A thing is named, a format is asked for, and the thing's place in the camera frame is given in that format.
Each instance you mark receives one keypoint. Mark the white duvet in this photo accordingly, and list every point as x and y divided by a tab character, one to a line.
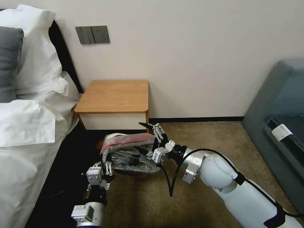
21	152

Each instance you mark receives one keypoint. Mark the grey translucent garbage bag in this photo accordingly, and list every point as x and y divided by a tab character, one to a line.
128	159

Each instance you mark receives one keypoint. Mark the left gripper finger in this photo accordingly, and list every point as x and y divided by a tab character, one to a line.
108	169
97	164

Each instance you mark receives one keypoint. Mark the wooden nightstand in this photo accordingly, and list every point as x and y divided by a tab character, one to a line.
114	97

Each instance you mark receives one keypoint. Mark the black bed base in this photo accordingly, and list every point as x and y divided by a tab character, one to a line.
61	175

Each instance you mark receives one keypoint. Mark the black headboard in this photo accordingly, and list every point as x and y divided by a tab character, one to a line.
69	61

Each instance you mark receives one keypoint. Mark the flat white pillow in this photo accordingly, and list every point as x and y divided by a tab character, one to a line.
55	86

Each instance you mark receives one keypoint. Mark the blue-grey sofa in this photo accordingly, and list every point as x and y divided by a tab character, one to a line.
273	99

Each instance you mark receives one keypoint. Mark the grey wall socket plate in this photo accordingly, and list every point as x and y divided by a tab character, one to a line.
100	34

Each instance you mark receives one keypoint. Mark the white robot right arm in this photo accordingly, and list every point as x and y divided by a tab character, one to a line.
218	171

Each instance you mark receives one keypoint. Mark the large white pillow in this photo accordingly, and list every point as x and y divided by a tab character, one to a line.
38	52

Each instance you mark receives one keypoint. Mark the black baseboard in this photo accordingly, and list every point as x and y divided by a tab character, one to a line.
197	119

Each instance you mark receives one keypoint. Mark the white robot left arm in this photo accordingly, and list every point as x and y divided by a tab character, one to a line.
89	215

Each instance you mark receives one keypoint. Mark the grey wall switch plate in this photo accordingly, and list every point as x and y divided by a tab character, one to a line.
83	35

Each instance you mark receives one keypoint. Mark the white sofa tag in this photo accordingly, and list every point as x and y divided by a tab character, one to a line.
281	132

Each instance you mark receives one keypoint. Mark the grey quilted pillow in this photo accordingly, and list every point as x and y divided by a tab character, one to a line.
8	64

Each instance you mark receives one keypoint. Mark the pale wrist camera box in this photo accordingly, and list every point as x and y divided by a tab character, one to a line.
158	154
94	175

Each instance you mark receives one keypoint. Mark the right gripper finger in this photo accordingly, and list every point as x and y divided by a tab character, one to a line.
149	154
158	133

